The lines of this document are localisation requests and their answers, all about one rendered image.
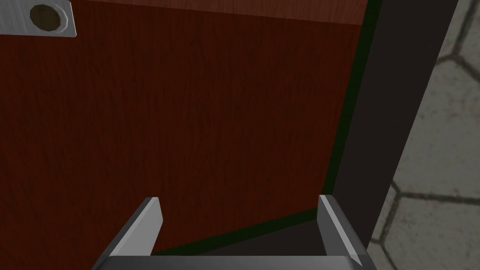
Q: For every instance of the grey door knob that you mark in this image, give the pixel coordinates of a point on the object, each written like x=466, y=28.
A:
x=44, y=18

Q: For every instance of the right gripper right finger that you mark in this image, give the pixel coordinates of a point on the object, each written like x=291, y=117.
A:
x=337, y=228

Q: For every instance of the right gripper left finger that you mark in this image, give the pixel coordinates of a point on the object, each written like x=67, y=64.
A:
x=140, y=228

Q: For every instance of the dark red wooden door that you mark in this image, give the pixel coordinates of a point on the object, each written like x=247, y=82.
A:
x=195, y=120

